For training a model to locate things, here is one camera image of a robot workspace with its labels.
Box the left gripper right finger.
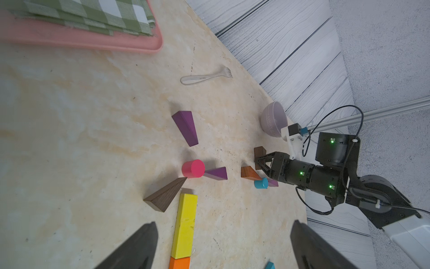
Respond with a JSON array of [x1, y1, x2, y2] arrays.
[[290, 220, 357, 269]]

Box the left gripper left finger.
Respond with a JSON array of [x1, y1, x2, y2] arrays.
[[96, 221, 159, 269]]

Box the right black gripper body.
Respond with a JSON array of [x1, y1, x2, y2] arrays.
[[270, 152, 346, 205]]

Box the orange brown block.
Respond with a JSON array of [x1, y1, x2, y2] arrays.
[[241, 166, 262, 181]]

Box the teal cylinder block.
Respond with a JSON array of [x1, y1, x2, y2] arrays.
[[254, 178, 269, 189]]

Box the purple wedge block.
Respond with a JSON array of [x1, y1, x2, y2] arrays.
[[172, 111, 199, 147], [204, 167, 228, 180]]

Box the yellow long block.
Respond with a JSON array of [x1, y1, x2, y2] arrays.
[[171, 193, 198, 259]]

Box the orange long block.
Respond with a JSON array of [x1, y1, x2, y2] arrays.
[[169, 257, 190, 269]]

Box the dark brown block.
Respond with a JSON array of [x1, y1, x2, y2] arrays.
[[254, 146, 267, 170], [143, 177, 188, 213]]

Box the pink cylinder block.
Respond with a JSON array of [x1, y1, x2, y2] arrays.
[[181, 159, 206, 178]]

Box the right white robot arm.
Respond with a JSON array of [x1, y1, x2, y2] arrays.
[[254, 132, 430, 269]]

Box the lilac bowl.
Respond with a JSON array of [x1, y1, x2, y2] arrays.
[[260, 102, 288, 138]]

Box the green checkered cloth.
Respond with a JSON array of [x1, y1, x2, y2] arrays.
[[1, 0, 156, 37]]

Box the pink plastic tray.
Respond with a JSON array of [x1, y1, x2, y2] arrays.
[[1, 9, 163, 54]]

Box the right aluminium frame post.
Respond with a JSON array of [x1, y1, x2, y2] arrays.
[[308, 96, 430, 132]]

